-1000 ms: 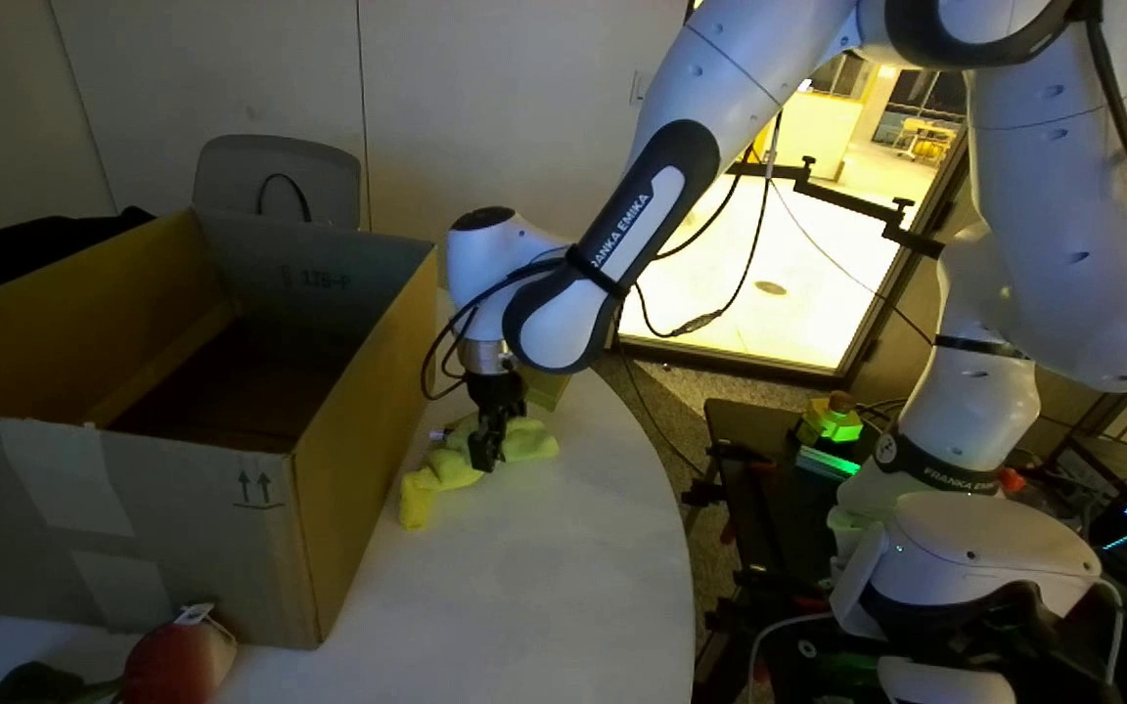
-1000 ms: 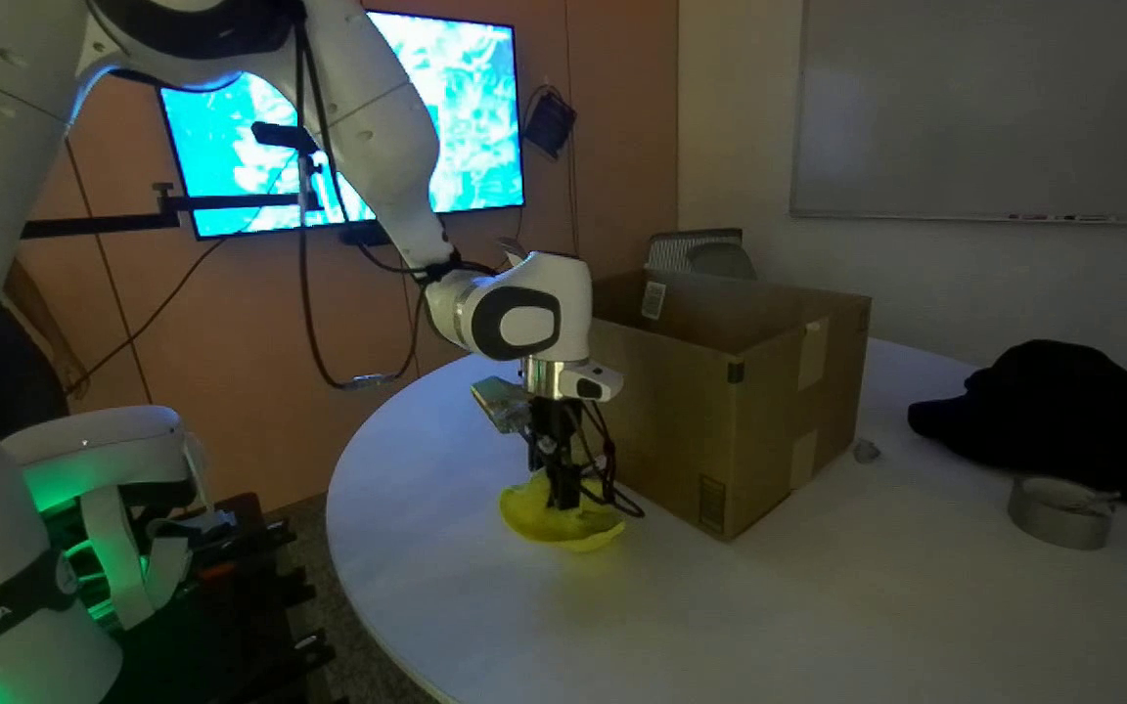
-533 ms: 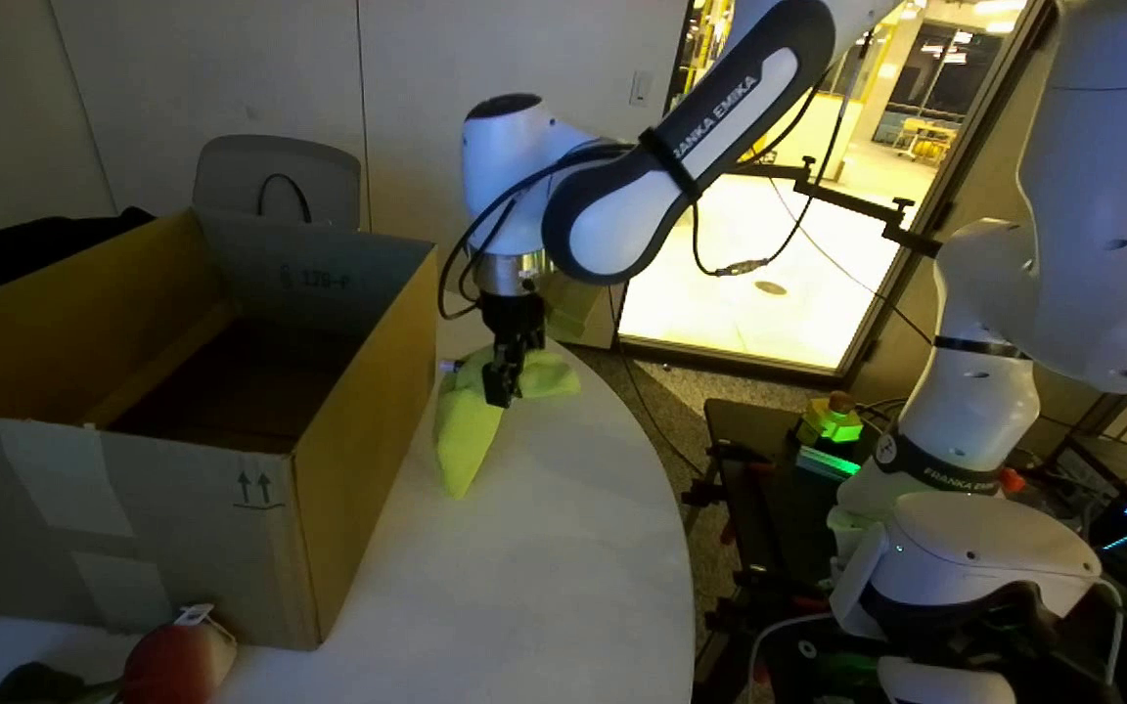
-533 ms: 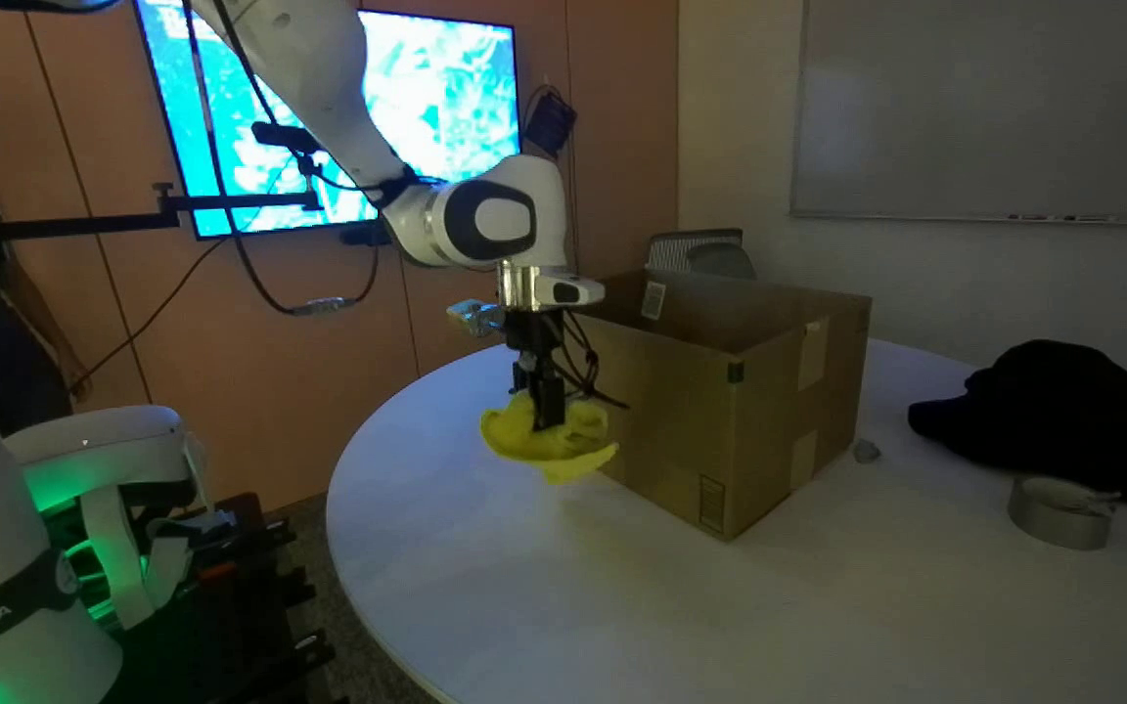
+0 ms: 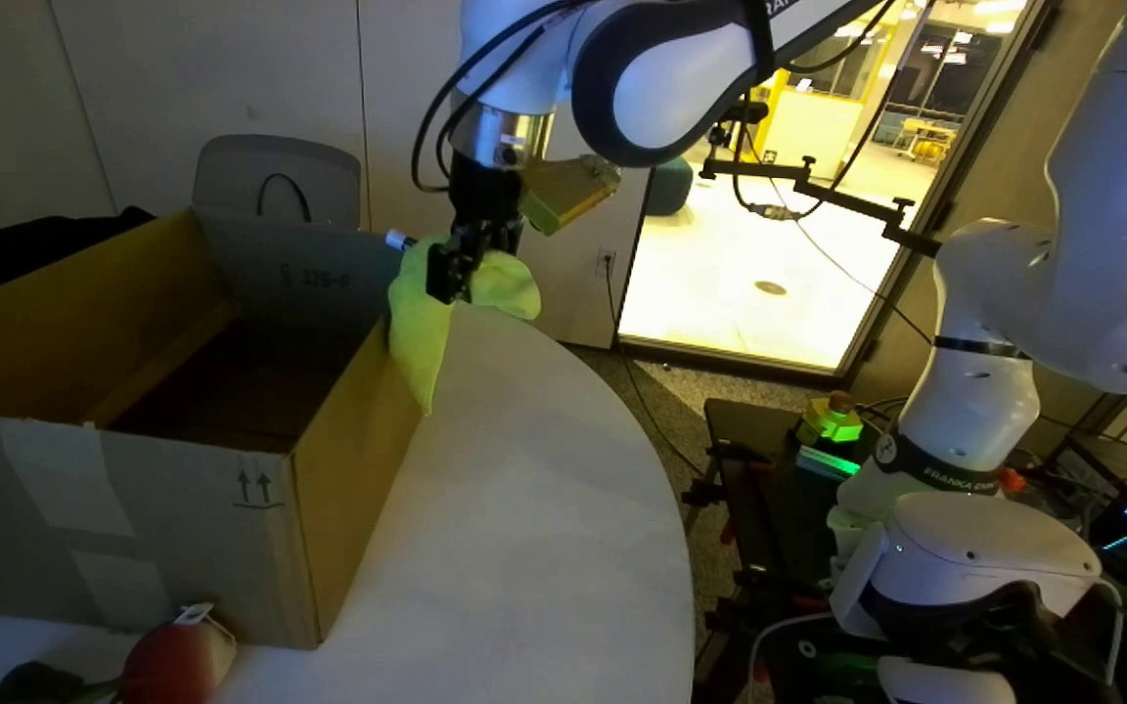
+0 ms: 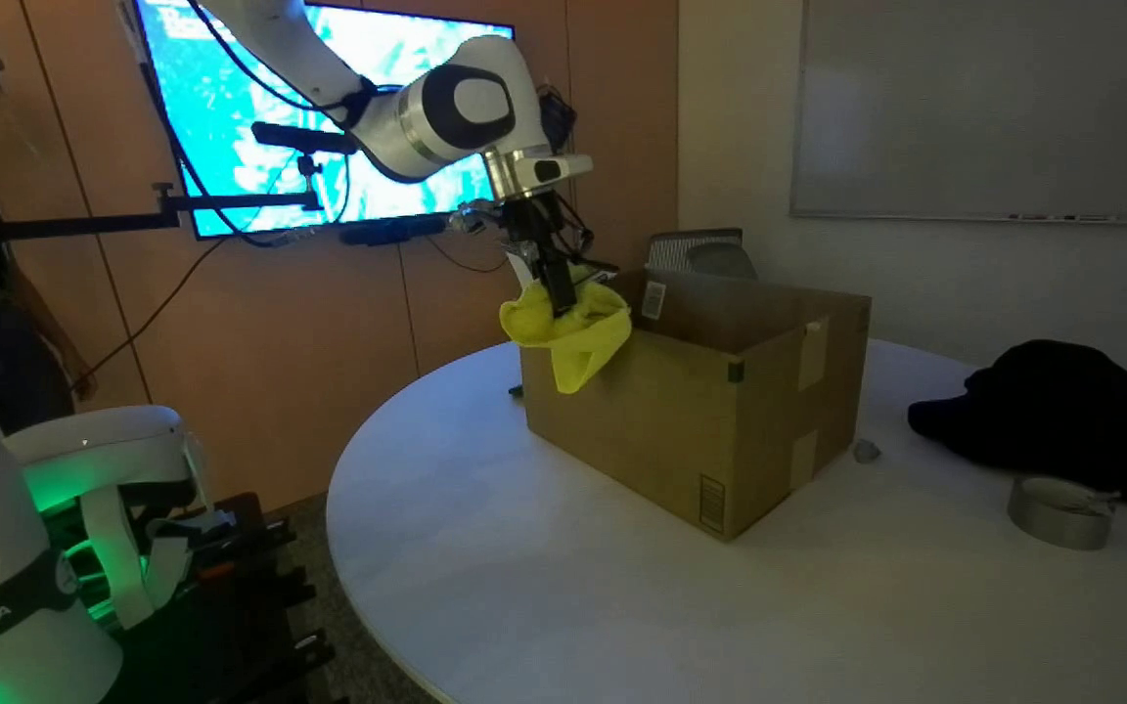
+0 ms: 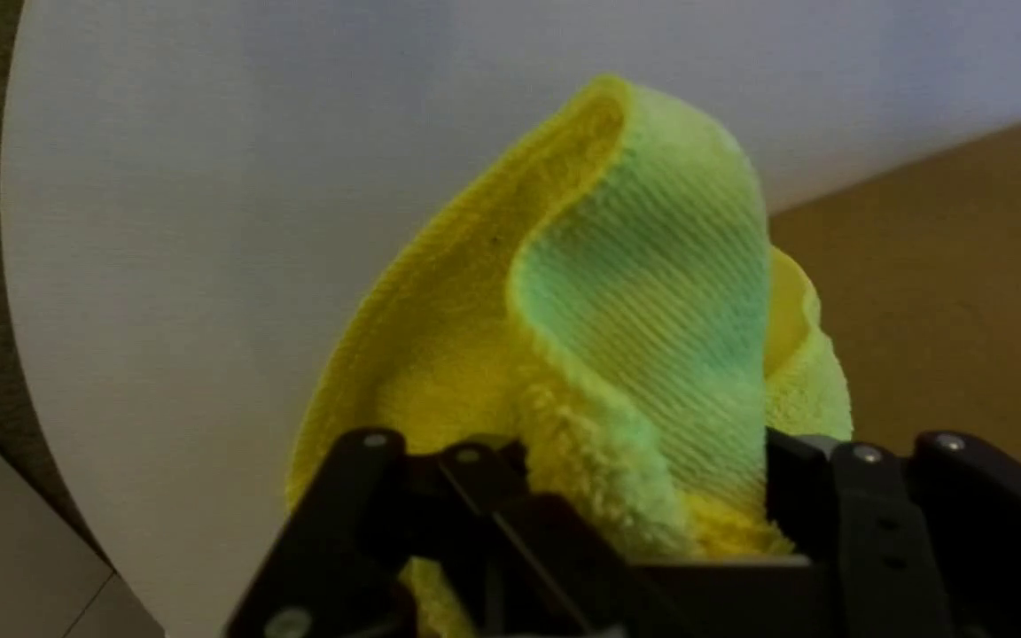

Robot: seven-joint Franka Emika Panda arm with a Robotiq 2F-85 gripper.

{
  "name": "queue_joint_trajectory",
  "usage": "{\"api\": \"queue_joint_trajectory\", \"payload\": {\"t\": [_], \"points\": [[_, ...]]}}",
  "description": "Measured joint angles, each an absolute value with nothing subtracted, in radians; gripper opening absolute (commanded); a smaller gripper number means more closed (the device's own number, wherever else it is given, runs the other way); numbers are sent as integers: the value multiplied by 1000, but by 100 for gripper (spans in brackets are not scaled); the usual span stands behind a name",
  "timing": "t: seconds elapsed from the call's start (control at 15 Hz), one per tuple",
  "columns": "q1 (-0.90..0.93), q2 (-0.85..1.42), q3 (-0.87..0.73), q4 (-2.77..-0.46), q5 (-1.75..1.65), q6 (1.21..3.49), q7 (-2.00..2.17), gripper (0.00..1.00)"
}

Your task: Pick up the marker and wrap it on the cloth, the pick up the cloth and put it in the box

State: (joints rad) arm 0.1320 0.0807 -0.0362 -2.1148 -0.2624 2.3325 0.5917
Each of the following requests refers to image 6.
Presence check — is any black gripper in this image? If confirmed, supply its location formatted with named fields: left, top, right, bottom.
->
left=497, top=192, right=586, bottom=321

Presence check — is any yellow-green microfibre cloth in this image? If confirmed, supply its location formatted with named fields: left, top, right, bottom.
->
left=497, top=277, right=638, bottom=398

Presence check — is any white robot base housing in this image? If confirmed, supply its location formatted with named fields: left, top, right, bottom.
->
left=0, top=404, right=209, bottom=632

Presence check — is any open cardboard box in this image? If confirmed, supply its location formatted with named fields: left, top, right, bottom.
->
left=499, top=246, right=875, bottom=544

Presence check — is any whiteboard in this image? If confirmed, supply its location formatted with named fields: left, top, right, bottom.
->
left=789, top=0, right=1127, bottom=234

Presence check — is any black robot stand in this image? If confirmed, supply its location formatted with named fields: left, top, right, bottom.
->
left=104, top=490, right=336, bottom=704

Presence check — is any black garment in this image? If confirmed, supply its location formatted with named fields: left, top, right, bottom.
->
left=906, top=341, right=1127, bottom=521

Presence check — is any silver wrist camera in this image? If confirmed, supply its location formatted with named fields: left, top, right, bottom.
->
left=479, top=143, right=597, bottom=203

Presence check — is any black wall device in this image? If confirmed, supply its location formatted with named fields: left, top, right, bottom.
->
left=535, top=85, right=580, bottom=156

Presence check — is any black mounted camera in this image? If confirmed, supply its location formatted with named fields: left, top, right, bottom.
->
left=245, top=118, right=361, bottom=178

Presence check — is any wall-mounted TV monitor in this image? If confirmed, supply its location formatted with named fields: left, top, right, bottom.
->
left=129, top=0, right=532, bottom=246

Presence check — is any black hanging wall cable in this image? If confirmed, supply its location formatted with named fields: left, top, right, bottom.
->
left=69, top=239, right=232, bottom=392

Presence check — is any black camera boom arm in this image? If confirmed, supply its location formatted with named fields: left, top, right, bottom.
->
left=0, top=178, right=327, bottom=246

